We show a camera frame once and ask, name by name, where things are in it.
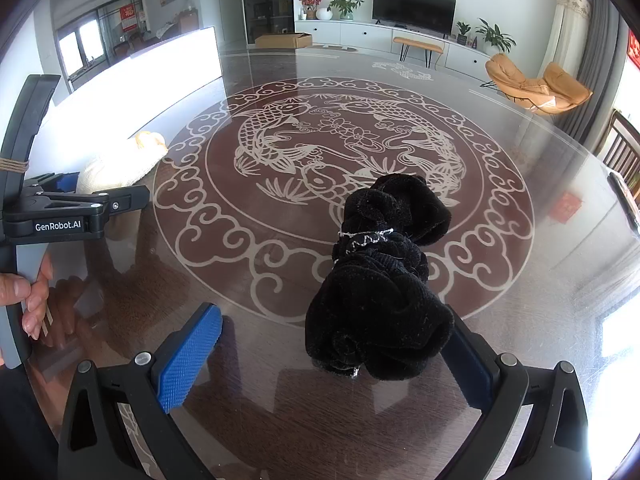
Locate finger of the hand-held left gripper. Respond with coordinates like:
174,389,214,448
22,185,151,212
25,172,82,194

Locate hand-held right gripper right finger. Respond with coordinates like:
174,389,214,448
435,304,593,480

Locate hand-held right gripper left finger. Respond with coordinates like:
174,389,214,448
57,302,223,480

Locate cream knit drawstring pouch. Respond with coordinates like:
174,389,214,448
76,131,168,196

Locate black velvet scrunchie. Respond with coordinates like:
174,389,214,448
305,174,455,381

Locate brown patterned glass desktop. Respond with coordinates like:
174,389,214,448
25,42,640,480

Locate person's left hand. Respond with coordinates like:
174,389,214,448
0,252,54,341

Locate person's dark clothing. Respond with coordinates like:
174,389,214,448
0,366,62,480

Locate cardboard box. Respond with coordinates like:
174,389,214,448
255,32,313,50

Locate remote control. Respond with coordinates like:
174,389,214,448
607,172,640,236

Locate dark display cabinet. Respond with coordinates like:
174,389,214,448
240,0,295,45

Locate wooden dining chair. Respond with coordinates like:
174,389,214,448
602,110,640,186

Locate red flowers in vase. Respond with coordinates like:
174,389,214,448
298,0,333,21

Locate white television cabinet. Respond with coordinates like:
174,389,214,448
294,19,493,73

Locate orange lounge chair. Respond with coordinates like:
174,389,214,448
484,53,593,116

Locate green potted plant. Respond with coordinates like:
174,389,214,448
329,0,365,22

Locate wooden bench with metal legs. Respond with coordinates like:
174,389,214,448
392,36,445,68

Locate large leafy potted plant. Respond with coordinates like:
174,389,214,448
474,18,517,54

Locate grey curtain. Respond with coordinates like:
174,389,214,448
560,0,631,146

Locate black television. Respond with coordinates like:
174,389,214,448
372,0,457,36

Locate covered standing air conditioner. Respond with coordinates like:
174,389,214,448
537,0,593,81

